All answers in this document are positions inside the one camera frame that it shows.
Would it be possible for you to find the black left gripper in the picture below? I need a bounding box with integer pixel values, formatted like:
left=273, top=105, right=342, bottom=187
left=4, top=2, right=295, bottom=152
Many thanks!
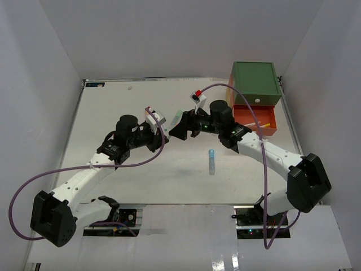
left=127, top=123, right=169, bottom=152

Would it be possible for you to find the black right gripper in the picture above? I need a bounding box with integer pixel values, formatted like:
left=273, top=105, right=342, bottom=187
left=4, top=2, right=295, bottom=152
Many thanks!
left=169, top=106, right=222, bottom=141

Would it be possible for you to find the orange drawer box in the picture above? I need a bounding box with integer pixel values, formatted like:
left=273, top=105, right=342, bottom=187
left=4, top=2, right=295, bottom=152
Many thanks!
left=228, top=85, right=276, bottom=136

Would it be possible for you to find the pink cap marker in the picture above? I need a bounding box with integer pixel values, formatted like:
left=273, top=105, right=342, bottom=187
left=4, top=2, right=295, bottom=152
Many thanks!
left=243, top=121, right=260, bottom=127

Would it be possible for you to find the green drawer box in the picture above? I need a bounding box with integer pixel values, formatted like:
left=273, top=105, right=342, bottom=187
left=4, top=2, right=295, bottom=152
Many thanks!
left=228, top=62, right=281, bottom=106

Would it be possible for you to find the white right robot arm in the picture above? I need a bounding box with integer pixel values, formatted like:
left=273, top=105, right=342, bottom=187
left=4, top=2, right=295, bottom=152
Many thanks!
left=169, top=100, right=332, bottom=225

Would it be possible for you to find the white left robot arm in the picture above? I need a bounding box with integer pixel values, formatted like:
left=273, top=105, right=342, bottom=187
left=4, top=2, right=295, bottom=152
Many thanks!
left=30, top=108, right=169, bottom=247

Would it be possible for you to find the green cap highlighter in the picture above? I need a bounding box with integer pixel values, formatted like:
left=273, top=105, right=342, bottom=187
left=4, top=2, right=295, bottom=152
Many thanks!
left=168, top=110, right=183, bottom=130

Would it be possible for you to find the blue cap highlighter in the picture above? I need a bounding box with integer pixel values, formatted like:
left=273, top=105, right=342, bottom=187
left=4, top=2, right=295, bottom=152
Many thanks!
left=208, top=149, right=215, bottom=175

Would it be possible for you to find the yellow drawer box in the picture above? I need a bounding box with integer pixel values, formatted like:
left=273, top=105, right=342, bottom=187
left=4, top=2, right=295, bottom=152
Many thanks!
left=226, top=87, right=233, bottom=103

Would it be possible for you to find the blue label sticker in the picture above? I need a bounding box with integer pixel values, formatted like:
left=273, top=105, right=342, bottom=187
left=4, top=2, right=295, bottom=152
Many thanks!
left=85, top=82, right=105, bottom=88

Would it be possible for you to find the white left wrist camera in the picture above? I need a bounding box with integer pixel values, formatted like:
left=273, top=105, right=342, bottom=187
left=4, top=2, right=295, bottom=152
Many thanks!
left=145, top=106, right=166, bottom=134

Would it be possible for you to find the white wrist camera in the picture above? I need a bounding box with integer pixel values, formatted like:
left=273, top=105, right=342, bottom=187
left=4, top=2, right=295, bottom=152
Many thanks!
left=145, top=106, right=166, bottom=134
left=190, top=90, right=206, bottom=113

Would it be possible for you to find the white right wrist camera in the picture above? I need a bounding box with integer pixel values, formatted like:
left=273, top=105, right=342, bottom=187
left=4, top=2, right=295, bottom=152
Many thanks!
left=190, top=90, right=206, bottom=113

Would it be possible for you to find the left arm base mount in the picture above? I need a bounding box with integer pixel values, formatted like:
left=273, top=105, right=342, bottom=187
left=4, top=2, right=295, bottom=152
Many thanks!
left=83, top=208, right=143, bottom=237

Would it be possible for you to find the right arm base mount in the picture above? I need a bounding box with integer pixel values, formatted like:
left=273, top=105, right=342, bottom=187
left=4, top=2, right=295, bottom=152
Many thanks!
left=231, top=195, right=283, bottom=239

